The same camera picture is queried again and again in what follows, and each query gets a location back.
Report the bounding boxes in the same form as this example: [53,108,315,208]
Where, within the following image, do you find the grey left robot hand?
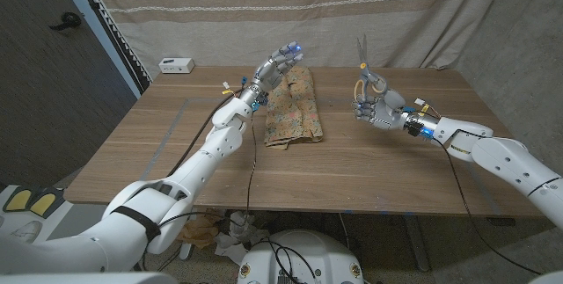
[239,40,305,108]

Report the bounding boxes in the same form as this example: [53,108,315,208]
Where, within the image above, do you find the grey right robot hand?
[351,88,440,138]

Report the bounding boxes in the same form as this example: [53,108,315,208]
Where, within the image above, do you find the floral tan wrapping paper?
[263,66,325,151]

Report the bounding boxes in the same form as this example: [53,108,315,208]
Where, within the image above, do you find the grey yellow handled scissors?
[354,33,389,103]

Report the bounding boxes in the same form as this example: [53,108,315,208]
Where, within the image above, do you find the crumpled white paper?
[214,211,272,266]

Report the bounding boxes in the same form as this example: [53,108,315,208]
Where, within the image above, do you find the crumpled brown paper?
[178,211,225,250]

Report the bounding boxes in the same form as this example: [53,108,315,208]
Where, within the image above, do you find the beige striped cloth backdrop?
[81,0,514,81]

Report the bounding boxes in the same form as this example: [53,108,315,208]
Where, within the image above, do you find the white power strip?
[158,57,196,75]

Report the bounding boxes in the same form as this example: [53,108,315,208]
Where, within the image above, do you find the grey table leg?
[402,215,432,273]

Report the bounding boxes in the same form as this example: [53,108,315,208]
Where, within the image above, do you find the white robot torso base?
[236,229,365,284]

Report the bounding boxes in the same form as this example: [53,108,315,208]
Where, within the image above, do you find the black zigzag edge trim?
[69,0,153,94]

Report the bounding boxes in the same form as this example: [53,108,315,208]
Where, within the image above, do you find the white table leg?
[179,239,197,262]

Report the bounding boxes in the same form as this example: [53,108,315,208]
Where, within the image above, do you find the dark wooden door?
[0,0,138,188]

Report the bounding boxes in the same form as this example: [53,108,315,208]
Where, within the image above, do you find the black yellow slipper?
[28,186,65,217]
[2,186,34,214]

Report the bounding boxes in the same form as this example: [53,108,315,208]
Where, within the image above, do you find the white robot chest edge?
[0,272,179,284]

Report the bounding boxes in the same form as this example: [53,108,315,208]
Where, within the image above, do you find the white sneaker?
[0,220,44,246]

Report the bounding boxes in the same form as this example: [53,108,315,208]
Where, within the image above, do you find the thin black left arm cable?
[156,112,259,229]

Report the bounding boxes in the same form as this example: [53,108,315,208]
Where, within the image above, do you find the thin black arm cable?
[433,137,543,276]
[156,112,259,229]

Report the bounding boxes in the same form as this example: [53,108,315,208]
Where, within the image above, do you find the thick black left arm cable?
[165,84,246,178]

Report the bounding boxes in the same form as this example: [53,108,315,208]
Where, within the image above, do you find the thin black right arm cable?
[433,137,543,276]

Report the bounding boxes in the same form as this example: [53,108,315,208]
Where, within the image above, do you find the black torso cables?
[261,239,318,284]

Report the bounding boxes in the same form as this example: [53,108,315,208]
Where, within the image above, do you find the black left arm strap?
[109,205,162,244]

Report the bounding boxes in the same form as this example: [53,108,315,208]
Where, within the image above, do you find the black door handle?
[48,11,83,32]

